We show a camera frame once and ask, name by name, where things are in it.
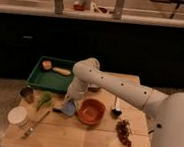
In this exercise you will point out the white lidded container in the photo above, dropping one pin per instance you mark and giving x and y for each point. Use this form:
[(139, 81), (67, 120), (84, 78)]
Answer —
[(18, 116)]

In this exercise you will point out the black ladle spoon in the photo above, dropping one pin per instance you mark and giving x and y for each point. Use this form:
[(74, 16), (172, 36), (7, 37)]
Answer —
[(116, 109)]

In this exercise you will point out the green leafy vegetable toy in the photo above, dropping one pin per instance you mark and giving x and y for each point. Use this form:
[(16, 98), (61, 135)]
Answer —
[(45, 99)]

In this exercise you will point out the red object on ledge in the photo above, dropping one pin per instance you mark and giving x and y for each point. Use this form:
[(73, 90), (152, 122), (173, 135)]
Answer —
[(78, 7)]

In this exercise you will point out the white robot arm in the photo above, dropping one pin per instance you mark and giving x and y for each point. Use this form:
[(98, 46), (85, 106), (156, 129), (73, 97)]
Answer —
[(167, 110)]

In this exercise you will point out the dark bowl with white contents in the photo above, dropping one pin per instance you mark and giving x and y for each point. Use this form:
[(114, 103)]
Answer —
[(93, 88)]

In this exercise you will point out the orange-red bowl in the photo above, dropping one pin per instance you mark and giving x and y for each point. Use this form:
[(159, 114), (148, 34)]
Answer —
[(91, 111)]

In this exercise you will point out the green plastic tray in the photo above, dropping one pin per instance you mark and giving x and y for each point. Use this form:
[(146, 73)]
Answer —
[(42, 79)]

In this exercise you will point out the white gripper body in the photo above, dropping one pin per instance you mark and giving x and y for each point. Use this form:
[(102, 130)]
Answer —
[(74, 95)]

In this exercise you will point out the small metal cup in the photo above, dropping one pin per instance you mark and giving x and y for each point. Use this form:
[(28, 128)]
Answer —
[(27, 94)]

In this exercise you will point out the blue-grey sponge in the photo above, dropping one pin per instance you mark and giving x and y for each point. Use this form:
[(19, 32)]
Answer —
[(69, 108)]

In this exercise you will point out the bunch of dark grapes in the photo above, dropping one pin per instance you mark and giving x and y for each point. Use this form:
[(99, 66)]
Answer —
[(123, 132)]

